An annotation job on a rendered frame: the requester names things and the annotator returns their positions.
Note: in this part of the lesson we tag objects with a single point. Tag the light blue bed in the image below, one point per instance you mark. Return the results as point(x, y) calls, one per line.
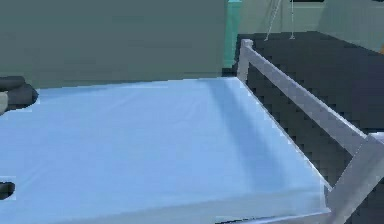
point(160, 146)

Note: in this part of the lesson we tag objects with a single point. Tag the teal door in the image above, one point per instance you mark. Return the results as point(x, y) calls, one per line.
point(231, 33)

